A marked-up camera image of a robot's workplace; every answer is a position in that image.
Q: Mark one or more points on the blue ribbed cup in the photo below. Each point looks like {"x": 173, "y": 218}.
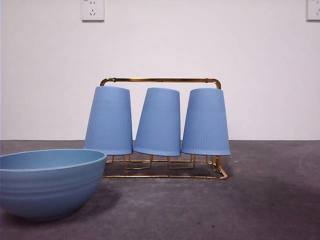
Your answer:
{"x": 206, "y": 125}
{"x": 158, "y": 125}
{"x": 108, "y": 125}

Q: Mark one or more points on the blue ribbed bowl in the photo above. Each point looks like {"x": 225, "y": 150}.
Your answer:
{"x": 50, "y": 185}

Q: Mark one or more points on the white wall socket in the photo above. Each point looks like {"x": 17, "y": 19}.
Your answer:
{"x": 313, "y": 10}
{"x": 93, "y": 11}

